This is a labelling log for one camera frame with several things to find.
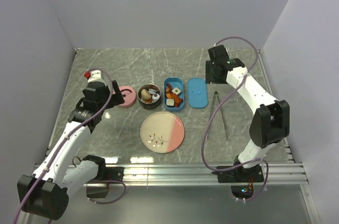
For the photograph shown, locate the dark red octopus sausage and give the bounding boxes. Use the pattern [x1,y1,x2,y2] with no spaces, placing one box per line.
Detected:
[166,83,172,91]

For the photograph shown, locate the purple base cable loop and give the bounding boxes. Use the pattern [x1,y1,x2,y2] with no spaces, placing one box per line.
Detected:
[88,179,128,205]

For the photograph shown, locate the pink and cream plate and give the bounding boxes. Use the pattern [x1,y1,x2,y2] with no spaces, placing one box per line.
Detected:
[140,112,185,154]

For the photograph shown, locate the steel serving tongs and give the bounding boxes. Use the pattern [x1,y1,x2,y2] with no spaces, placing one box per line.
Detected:
[207,91,228,142]

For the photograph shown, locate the round steel bowl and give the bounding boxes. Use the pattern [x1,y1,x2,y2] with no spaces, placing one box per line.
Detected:
[137,84,162,110]

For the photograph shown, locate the blue lunch box base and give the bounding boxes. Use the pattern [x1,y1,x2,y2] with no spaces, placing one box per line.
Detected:
[164,77,185,112]

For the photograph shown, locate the blue lunch box lid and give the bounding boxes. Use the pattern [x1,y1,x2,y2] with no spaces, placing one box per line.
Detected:
[188,78,208,109]

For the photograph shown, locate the aluminium front rail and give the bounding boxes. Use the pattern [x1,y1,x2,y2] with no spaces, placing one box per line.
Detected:
[26,162,309,187]

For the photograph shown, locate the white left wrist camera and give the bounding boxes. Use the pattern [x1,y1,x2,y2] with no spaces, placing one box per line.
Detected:
[84,70,104,84]

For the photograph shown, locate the white round rice cake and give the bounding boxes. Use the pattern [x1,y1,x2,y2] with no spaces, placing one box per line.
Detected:
[148,89,156,94]

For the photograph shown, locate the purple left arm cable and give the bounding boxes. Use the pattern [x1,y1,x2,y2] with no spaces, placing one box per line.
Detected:
[13,69,114,224]

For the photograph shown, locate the beige round bun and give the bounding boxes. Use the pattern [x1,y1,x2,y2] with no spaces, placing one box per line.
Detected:
[141,88,151,101]

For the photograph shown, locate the red chicken drumstick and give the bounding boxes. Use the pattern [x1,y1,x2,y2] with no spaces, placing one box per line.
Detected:
[172,94,183,106]

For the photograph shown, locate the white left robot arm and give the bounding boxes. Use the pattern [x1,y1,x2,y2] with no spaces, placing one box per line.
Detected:
[17,79,124,220]

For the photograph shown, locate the orange fried shrimp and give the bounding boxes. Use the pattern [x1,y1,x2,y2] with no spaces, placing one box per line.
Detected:
[165,87,172,99]

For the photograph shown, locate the sushi roll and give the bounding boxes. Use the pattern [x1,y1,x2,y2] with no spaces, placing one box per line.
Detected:
[172,87,182,95]
[166,98,175,107]

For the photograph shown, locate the pink round lid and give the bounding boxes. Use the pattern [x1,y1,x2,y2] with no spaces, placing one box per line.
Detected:
[119,86,137,108]

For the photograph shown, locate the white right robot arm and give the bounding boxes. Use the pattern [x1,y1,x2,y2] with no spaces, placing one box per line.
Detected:
[206,45,290,182]

